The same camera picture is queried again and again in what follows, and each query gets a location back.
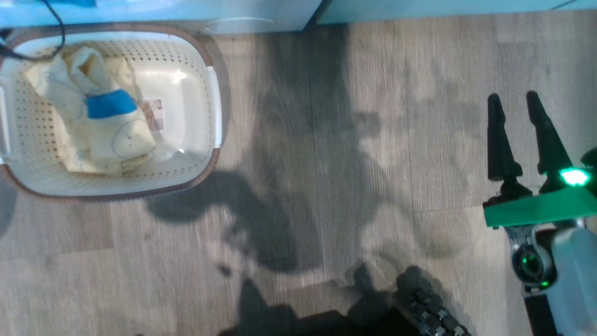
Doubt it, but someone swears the basket product label sticker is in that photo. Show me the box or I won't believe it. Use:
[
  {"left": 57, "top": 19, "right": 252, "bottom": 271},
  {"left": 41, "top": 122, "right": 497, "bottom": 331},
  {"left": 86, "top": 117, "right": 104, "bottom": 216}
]
[{"left": 140, "top": 99, "right": 165, "bottom": 131}]

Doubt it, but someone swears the white front-load washing machine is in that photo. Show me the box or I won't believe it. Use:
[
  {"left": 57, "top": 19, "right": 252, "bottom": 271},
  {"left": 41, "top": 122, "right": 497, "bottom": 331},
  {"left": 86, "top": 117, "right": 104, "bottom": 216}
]
[{"left": 0, "top": 0, "right": 323, "bottom": 35}]

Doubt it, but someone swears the mint green cabinet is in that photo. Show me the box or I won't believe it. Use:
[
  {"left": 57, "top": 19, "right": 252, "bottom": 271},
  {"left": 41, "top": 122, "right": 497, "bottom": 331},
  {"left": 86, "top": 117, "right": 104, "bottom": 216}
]
[
  {"left": 550, "top": 0, "right": 597, "bottom": 11},
  {"left": 317, "top": 0, "right": 597, "bottom": 25}
]

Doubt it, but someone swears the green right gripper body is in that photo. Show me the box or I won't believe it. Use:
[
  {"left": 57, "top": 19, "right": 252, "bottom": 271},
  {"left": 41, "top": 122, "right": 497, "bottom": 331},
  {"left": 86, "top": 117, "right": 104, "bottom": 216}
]
[{"left": 483, "top": 180, "right": 597, "bottom": 229}]

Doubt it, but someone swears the yellow garment with blue band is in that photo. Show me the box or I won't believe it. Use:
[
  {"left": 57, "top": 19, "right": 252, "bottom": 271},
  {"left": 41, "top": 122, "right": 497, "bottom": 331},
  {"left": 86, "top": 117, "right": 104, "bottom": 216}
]
[{"left": 26, "top": 45, "right": 157, "bottom": 175}]

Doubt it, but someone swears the round white filter cover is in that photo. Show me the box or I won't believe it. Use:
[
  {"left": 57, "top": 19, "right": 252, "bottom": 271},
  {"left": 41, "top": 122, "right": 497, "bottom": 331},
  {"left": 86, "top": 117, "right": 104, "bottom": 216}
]
[{"left": 205, "top": 17, "right": 276, "bottom": 34}]

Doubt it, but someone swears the white basket with brown rim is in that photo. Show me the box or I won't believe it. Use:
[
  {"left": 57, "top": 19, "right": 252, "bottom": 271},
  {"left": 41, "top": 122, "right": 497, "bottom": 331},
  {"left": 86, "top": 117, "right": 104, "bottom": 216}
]
[{"left": 0, "top": 23, "right": 222, "bottom": 202}]

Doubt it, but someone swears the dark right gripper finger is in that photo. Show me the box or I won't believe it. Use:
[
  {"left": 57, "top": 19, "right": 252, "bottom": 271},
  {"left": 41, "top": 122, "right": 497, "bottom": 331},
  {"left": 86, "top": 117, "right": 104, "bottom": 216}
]
[
  {"left": 526, "top": 91, "right": 573, "bottom": 175},
  {"left": 486, "top": 93, "right": 523, "bottom": 182}
]

